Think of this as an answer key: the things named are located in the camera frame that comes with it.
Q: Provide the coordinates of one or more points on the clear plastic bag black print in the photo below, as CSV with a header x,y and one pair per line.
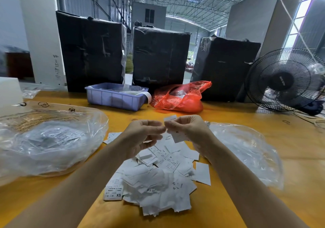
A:
x,y
251,152

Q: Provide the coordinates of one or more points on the brown wooden cabinet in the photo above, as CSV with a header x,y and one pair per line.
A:
x,y
19,65

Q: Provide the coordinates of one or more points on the red plastic bag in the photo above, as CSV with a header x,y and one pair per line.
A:
x,y
181,97

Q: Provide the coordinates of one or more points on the person's left hand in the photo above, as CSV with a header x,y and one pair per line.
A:
x,y
134,136

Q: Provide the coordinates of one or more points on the white foam box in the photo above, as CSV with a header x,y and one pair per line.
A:
x,y
10,94

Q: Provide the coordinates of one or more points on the white paper label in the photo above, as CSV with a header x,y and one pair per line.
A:
x,y
175,133

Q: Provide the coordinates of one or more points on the person's right forearm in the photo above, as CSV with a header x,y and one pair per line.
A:
x,y
256,195

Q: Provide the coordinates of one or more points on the large clear bag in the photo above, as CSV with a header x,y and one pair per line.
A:
x,y
51,144

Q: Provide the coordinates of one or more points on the person's right hand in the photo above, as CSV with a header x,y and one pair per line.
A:
x,y
195,129

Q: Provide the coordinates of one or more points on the pile of white labels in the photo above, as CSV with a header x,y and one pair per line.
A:
x,y
155,179

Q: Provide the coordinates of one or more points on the black table fan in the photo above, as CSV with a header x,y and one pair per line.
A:
x,y
284,79

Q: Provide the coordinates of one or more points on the white pillar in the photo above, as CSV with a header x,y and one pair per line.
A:
x,y
41,32

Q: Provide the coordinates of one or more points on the blue plastic bin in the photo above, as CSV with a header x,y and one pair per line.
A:
x,y
111,96

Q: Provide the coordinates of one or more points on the person's left forearm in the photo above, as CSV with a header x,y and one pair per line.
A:
x,y
66,195

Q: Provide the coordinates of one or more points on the large black wrapped bale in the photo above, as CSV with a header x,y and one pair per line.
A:
x,y
91,52
161,58
226,69

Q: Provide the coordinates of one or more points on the grey cabin with window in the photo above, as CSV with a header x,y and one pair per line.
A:
x,y
149,15

